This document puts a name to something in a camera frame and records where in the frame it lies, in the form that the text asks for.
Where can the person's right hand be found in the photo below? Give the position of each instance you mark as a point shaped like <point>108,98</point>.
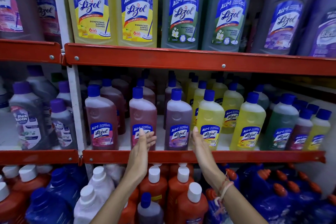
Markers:
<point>206,160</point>

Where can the person's left hand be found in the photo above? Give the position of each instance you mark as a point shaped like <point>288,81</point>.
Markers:
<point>137,158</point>

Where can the person's right fingers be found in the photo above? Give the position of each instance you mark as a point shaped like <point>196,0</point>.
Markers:
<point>195,137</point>

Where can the person's left fingers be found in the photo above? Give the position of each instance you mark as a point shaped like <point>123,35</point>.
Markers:
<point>147,139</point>

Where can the person's right forearm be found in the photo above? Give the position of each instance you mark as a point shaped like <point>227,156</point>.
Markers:
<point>241,205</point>

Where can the person's left forearm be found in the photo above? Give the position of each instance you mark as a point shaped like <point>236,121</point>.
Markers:
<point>118,202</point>

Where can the purple blue-capped cleaner bottle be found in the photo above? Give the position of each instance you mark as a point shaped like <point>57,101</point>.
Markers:
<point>172,83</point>
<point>178,121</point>

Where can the red metal shelf beam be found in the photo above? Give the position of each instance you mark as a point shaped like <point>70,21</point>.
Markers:
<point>39,157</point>
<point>236,156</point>
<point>199,61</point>
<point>28,51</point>

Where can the white cleaner bottle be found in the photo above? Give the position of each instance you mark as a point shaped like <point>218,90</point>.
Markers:
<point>86,205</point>
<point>114,172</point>
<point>101,184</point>

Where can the group of orange white-capped bottles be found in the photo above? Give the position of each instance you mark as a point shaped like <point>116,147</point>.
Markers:
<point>154,189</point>

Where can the group of pink blue-capped bottles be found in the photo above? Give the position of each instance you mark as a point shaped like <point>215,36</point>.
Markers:
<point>101,118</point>

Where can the group of yellow blue-capped bottles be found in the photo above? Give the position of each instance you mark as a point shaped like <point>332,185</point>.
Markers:
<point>246,121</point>

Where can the small purple blue-capped bottle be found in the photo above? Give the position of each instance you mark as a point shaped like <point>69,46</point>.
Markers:
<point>149,210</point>

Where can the blue cleaner bottle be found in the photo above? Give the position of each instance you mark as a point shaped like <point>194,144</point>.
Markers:
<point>47,208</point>
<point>63,184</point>
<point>77,174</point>

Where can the green blue-capped cleaner bottle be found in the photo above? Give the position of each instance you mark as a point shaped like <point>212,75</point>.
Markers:
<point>262,97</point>
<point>280,124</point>

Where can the white metal shelf upright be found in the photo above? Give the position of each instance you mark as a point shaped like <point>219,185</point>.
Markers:
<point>74,95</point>

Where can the small pink cleaner bottle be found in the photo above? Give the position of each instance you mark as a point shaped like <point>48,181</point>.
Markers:
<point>299,132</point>

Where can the group of blue orange-capped bottles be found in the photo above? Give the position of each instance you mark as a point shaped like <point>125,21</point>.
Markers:
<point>278,200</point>

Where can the group of grey purple-capped bottles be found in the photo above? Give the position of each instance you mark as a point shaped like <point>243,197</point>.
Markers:
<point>28,118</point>

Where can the large green cleaner bottle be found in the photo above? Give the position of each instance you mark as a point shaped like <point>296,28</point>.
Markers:
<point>228,19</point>
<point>182,13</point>

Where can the small yellow cleaner bottle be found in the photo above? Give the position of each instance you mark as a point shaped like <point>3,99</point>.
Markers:
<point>319,132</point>

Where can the large yellow cleaner bottle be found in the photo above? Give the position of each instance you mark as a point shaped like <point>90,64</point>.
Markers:
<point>137,13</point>
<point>90,8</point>

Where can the large purple cleaner bottle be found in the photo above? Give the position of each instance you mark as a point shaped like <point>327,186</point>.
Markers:
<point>282,21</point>
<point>322,32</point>

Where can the large pink cleaner bottle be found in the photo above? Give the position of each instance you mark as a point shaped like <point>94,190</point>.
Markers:
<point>48,13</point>
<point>15,8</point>

